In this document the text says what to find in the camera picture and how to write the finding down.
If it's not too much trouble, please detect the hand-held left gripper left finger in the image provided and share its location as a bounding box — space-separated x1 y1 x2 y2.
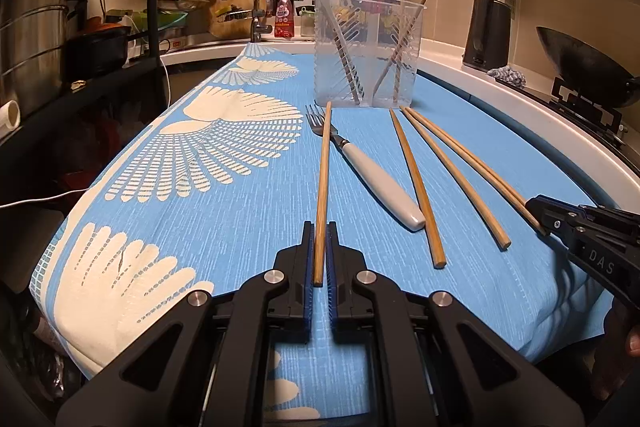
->
55 221 316 427

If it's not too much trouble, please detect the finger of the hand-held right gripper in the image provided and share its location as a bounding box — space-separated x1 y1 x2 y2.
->
577 204 640 224
525 196 587 236

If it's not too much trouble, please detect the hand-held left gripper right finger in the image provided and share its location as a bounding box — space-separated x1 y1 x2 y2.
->
326 221 583 427

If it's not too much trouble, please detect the grey handled steel fork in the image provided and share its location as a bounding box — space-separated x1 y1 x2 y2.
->
305 103 426 232

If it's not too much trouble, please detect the clear plastic utensil holder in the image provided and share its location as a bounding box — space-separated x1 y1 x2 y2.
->
312 0 427 108

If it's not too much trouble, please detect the person's right hand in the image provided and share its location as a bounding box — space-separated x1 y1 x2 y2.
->
602 302 640 360

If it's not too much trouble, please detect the blue white patterned tablecloth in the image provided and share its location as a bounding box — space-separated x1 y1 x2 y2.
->
27 42 626 427

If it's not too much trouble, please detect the black gas stove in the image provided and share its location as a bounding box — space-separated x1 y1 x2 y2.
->
520 77 640 168

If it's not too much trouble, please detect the checkered dish cloth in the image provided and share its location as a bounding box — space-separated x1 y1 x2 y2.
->
487 66 528 86

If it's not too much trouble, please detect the black wok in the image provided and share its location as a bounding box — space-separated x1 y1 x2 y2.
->
536 26 640 108

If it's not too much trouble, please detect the black electric kettle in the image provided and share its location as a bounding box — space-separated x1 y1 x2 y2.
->
462 0 513 72

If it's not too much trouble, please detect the small green lidded jar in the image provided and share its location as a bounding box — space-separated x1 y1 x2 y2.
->
296 6 317 36

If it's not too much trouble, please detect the red detergent pouch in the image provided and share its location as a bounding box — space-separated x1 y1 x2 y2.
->
274 0 296 38

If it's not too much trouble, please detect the steel kitchen faucet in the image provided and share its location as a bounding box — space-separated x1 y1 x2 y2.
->
218 0 273 42

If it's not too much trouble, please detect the green plastic basin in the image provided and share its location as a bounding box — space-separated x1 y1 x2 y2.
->
105 9 188 32

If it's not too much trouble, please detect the black cooking pot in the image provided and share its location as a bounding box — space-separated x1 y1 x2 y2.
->
65 24 133 78

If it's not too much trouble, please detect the white plastic pipe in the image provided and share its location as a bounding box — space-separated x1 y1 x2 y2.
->
0 99 22 138

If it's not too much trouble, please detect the large steel stock pot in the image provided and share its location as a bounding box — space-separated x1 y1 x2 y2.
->
0 0 73 118

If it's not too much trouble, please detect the white cable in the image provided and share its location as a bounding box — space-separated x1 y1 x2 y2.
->
0 14 171 210

